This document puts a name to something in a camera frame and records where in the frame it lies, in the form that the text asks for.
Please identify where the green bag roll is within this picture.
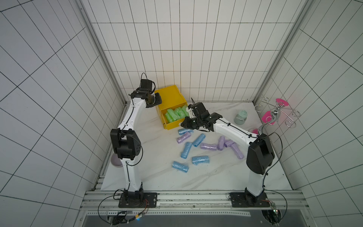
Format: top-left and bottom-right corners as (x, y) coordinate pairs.
(181, 105), (189, 117)
(167, 109), (180, 122)
(174, 107), (185, 119)

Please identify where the green bag roll vertical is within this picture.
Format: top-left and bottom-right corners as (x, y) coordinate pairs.
(164, 112), (174, 124)

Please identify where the yellow plastic drawer cabinet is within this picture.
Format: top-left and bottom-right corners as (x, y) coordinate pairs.
(155, 85), (187, 130)

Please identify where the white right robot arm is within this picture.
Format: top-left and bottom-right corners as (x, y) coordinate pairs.
(181, 113), (275, 198)

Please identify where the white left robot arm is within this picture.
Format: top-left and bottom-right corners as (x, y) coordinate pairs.
(110, 79), (162, 202)

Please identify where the blue bag roll near drawer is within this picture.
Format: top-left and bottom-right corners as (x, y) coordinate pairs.
(178, 129), (193, 135)

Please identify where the purple bag roll upper left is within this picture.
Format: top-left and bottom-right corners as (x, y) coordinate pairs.
(176, 132), (191, 144)

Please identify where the blue bag roll upper middle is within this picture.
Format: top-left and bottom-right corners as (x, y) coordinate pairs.
(192, 133), (206, 147)

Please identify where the purple bag roll centre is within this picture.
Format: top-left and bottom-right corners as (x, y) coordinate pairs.
(200, 143), (218, 151)

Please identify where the purple bag roll upright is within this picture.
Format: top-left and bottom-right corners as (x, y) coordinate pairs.
(217, 136), (225, 151)

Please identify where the purple bag roll short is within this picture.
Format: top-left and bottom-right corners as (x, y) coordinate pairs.
(224, 140), (235, 148)

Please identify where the blue bag roll lower centre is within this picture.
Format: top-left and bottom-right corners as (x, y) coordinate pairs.
(192, 156), (210, 166)

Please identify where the pale green jar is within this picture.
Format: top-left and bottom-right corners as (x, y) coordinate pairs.
(234, 110), (248, 125)

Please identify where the purple bag roll right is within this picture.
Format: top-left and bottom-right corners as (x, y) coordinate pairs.
(230, 143), (244, 159)

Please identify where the blue bag roll lower left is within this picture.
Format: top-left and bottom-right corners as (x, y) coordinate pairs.
(172, 161), (189, 173)

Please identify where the pink metal cup rack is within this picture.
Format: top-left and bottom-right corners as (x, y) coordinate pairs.
(254, 96), (301, 135)

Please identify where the lavender bowl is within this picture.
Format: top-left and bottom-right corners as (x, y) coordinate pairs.
(111, 153), (123, 167)

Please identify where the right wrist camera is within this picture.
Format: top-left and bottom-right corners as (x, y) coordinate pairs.
(187, 102), (208, 118)

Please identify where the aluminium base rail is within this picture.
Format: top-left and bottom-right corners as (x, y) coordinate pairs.
(80, 191), (309, 217)

